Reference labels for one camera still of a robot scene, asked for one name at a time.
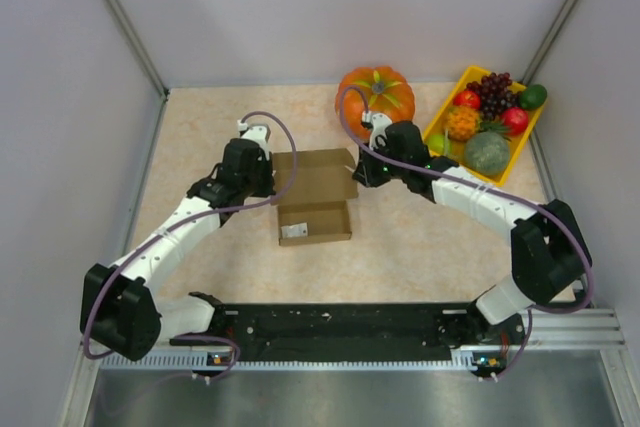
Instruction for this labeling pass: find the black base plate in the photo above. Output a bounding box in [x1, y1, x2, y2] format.
[178, 303, 524, 362]

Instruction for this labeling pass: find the purple cable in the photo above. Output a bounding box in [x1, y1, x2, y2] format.
[82, 110, 300, 361]
[338, 87, 596, 313]

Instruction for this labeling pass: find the red apple left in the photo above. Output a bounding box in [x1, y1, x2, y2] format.
[452, 90, 481, 110]

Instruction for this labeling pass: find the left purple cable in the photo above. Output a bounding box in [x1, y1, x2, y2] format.
[82, 110, 300, 361]

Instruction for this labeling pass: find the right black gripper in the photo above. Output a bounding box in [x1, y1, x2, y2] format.
[351, 138, 408, 189]

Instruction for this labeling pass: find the orange pineapple toy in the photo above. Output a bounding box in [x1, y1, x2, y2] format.
[444, 105, 481, 142]

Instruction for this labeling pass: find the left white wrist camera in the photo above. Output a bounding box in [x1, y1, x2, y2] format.
[237, 120, 271, 157]

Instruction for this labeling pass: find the white paper label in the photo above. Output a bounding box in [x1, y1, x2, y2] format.
[280, 222, 308, 239]

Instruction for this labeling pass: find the brown cardboard box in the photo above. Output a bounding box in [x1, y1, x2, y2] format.
[272, 148, 358, 247]

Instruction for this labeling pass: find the green avocado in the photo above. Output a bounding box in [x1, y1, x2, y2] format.
[518, 84, 548, 111]

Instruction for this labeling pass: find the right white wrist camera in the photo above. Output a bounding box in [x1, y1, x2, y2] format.
[361, 111, 392, 150]

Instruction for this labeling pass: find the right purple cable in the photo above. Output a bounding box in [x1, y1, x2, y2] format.
[338, 87, 596, 313]

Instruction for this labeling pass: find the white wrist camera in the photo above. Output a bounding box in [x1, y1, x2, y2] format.
[361, 111, 392, 150]
[237, 120, 271, 157]

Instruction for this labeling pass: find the red apple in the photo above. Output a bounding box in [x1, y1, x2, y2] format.
[501, 107, 529, 137]
[452, 90, 481, 110]

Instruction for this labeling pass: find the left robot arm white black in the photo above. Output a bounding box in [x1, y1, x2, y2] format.
[80, 125, 275, 361]

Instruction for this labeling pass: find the green melon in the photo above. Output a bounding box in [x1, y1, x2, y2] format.
[463, 132, 510, 176]

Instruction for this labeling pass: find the green lime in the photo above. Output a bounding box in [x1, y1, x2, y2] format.
[426, 134, 451, 156]

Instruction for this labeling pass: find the dark purple grape bunch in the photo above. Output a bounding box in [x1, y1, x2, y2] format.
[466, 72, 519, 121]

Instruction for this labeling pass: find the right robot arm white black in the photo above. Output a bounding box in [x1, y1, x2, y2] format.
[353, 114, 591, 343]

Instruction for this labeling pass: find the red apple right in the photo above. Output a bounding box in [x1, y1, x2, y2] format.
[501, 107, 529, 137]

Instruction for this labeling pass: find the orange pumpkin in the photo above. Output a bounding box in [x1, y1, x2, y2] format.
[335, 66, 415, 142]

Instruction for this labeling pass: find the white cable duct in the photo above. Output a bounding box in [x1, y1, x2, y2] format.
[99, 350, 506, 372]

